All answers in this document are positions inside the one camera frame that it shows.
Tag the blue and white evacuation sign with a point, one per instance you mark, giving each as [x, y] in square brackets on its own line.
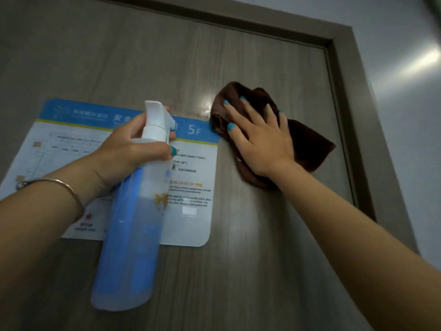
[187, 203]

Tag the person's right forearm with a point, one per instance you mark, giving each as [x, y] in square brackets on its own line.
[351, 244]

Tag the person's left hand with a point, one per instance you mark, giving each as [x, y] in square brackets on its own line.
[117, 158]

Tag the person's right hand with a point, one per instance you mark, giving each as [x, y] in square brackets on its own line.
[265, 148]

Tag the grey-brown wooden door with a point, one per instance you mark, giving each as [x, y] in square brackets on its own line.
[241, 255]

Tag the brown cleaning cloth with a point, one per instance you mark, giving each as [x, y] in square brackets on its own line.
[310, 144]

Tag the person's left thumb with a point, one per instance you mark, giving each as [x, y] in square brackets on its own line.
[156, 150]

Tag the person's right middle finger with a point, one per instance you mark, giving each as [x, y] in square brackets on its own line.
[254, 113]

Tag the person's right thumb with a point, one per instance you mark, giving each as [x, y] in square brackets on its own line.
[236, 134]

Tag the person's right little finger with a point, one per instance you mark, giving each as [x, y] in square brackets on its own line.
[284, 123]

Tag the blue and white spray bottle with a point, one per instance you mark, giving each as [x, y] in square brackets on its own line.
[134, 217]

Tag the person's left forearm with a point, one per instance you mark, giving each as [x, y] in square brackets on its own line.
[41, 220]

